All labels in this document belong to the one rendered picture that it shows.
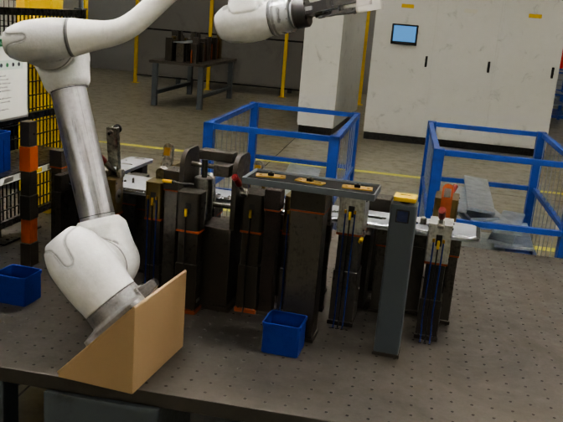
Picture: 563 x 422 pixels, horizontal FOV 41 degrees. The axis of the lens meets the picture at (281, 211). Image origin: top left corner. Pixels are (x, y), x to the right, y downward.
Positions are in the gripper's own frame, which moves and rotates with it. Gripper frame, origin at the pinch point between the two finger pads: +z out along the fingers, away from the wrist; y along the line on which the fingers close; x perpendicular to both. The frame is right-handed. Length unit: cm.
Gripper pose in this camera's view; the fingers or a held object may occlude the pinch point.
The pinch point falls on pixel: (372, 1)
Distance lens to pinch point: 192.5
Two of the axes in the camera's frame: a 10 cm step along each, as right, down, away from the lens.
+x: -1.3, -9.8, -1.4
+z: 9.4, -0.7, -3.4
